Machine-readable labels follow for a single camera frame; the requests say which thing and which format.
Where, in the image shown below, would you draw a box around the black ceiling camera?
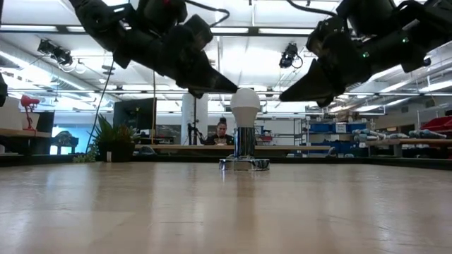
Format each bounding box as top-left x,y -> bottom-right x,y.
278,42 -> 304,70
37,38 -> 74,67

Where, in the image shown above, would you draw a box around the potted green plant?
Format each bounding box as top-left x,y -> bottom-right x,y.
72,113 -> 142,164

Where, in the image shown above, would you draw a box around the long linear ceiling light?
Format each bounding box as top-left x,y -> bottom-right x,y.
0,25 -> 315,39

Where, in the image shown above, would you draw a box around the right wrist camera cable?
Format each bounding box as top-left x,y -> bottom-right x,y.
285,0 -> 338,18

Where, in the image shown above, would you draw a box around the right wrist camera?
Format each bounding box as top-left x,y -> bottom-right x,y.
335,0 -> 400,36

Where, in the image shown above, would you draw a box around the blue storage bin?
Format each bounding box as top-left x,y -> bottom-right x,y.
310,122 -> 333,133
347,122 -> 368,133

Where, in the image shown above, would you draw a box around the black aluminium table frame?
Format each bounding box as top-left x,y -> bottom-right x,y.
0,153 -> 452,171

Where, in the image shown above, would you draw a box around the white storage box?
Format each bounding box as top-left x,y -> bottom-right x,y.
0,97 -> 22,131

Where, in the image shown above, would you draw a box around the black monitor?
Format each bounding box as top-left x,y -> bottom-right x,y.
112,97 -> 157,131

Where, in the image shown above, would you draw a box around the red desk lamp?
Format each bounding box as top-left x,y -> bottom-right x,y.
20,94 -> 40,132

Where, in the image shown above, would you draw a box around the black tripod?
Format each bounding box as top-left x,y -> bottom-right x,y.
186,97 -> 206,145

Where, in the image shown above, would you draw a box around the chrome lamp socket base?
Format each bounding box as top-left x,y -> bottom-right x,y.
218,126 -> 271,172

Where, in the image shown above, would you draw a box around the long wooden workbench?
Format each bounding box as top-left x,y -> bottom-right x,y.
133,143 -> 331,153

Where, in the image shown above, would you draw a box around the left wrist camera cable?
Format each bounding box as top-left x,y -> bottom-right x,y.
185,0 -> 231,28

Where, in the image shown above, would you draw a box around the black box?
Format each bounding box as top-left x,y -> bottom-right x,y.
36,111 -> 56,134

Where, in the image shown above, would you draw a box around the grey rolled bundle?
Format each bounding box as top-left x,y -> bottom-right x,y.
352,128 -> 388,142
408,129 -> 448,140

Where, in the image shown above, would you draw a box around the wooden shelf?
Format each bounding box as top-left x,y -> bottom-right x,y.
0,127 -> 53,139

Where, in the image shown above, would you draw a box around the white lightbulb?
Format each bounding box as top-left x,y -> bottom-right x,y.
230,87 -> 261,128

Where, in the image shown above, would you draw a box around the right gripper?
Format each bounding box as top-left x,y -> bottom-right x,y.
278,16 -> 407,109

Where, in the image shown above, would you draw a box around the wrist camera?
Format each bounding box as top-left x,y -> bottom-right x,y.
136,0 -> 189,35
335,0 -> 400,36

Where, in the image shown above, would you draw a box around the red storage bin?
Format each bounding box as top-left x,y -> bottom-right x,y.
420,116 -> 452,133

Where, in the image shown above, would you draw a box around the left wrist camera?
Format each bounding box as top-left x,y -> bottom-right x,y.
136,0 -> 189,35

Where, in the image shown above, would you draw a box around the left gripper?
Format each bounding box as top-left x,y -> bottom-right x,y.
112,13 -> 238,99

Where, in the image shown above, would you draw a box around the dark low stand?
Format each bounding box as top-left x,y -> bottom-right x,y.
52,130 -> 79,155

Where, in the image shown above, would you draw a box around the person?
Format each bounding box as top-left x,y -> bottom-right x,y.
203,117 -> 237,146

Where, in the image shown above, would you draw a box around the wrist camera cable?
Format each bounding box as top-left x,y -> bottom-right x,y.
185,0 -> 231,28
285,0 -> 338,18

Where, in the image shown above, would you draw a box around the white pillar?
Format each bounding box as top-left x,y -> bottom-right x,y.
182,93 -> 209,145

